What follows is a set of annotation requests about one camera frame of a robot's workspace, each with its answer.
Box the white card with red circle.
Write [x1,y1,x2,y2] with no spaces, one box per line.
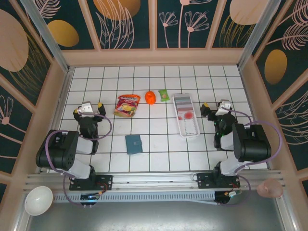
[177,107,195,121]

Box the white plastic tray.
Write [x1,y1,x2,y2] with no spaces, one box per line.
[172,93,202,139]

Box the teal card holder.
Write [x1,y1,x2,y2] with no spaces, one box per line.
[125,134,143,155]

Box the red and yellow snack pouch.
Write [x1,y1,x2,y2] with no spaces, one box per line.
[113,94,141,118]

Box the green snack packet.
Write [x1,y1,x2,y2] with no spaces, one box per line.
[158,90,170,102]

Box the orange toy fruit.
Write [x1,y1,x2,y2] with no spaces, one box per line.
[144,90,157,105]

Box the left controller board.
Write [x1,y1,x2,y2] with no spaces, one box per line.
[79,192,101,208]

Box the controller board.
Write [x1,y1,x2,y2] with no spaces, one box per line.
[215,191,242,207]
[79,192,101,208]

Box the right controller board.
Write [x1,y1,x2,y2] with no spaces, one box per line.
[215,191,242,207]

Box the pink plastic cup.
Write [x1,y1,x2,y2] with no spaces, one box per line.
[256,178,284,199]

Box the white bowl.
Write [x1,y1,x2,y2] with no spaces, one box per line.
[25,186,53,216]

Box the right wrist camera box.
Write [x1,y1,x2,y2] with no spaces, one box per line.
[216,99,232,118]

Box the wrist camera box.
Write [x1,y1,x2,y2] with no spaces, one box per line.
[78,101,96,118]
[216,99,232,118]

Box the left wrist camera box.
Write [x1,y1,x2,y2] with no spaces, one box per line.
[78,101,96,118]

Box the aluminium side rail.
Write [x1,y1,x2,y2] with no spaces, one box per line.
[39,67,75,174]

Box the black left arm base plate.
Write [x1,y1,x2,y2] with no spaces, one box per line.
[69,175,114,192]

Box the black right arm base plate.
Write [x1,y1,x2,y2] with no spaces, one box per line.
[196,172,241,190]

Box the aluminium corner post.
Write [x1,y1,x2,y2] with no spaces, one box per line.
[237,0,282,70]
[20,0,70,73]

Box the aluminium mounting rail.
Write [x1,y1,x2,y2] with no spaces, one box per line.
[24,169,286,193]

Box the grey slotted cable duct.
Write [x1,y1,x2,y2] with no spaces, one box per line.
[52,191,217,205]

